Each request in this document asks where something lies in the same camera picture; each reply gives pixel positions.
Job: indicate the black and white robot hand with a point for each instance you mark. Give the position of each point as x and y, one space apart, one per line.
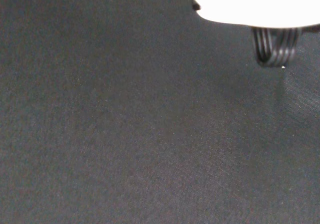
250 2

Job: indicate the black bench cloth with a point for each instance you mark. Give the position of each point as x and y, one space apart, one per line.
125 124

